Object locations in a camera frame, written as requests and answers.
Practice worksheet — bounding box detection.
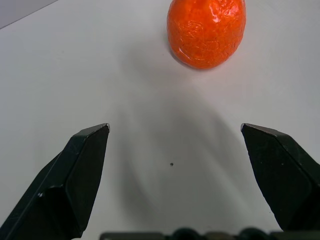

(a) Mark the shiny orange egg-shaped object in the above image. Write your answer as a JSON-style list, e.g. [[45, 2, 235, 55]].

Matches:
[[166, 0, 247, 70]]

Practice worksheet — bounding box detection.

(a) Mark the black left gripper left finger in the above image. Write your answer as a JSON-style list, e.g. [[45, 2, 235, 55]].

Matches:
[[0, 122, 111, 240]]

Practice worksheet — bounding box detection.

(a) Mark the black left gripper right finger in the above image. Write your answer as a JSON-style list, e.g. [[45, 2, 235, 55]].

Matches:
[[240, 122, 320, 232]]

